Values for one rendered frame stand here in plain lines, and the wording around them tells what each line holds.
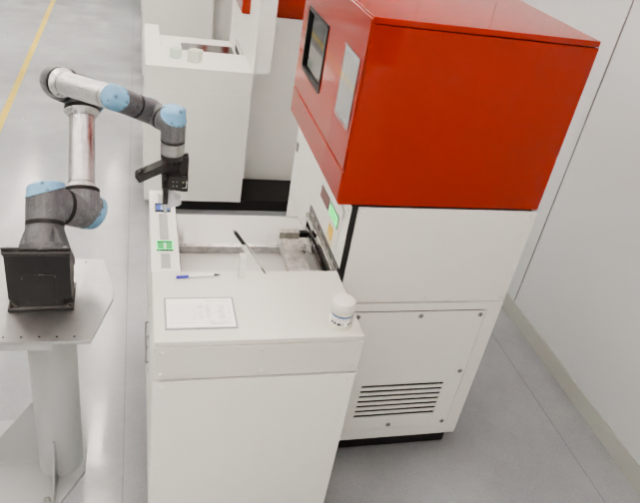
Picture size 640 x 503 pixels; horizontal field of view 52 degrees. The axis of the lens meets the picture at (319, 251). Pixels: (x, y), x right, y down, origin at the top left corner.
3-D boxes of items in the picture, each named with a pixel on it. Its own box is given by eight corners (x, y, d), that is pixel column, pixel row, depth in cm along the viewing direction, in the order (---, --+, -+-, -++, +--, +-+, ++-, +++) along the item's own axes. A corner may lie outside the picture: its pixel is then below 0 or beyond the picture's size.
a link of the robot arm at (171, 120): (175, 100, 201) (193, 110, 196) (174, 133, 206) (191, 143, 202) (154, 104, 195) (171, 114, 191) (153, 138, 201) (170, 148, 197)
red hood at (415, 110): (449, 121, 295) (488, -17, 264) (537, 210, 230) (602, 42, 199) (289, 110, 275) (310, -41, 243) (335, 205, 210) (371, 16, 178)
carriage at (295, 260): (296, 240, 260) (297, 233, 258) (316, 294, 230) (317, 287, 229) (276, 239, 258) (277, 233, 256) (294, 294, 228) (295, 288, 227)
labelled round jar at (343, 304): (347, 316, 204) (352, 292, 199) (353, 331, 198) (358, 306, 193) (325, 317, 202) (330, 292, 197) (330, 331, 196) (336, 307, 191)
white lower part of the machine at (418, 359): (392, 327, 361) (428, 199, 317) (449, 445, 295) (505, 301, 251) (268, 331, 342) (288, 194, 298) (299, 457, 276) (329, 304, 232)
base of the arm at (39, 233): (9, 250, 195) (10, 218, 197) (29, 258, 210) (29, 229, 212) (61, 248, 196) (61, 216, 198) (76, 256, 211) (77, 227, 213)
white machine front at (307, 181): (294, 194, 299) (307, 112, 277) (337, 303, 233) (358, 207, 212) (287, 194, 298) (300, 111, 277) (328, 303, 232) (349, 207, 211)
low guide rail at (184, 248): (304, 251, 259) (306, 244, 258) (306, 253, 258) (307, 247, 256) (176, 250, 246) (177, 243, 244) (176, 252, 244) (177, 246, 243)
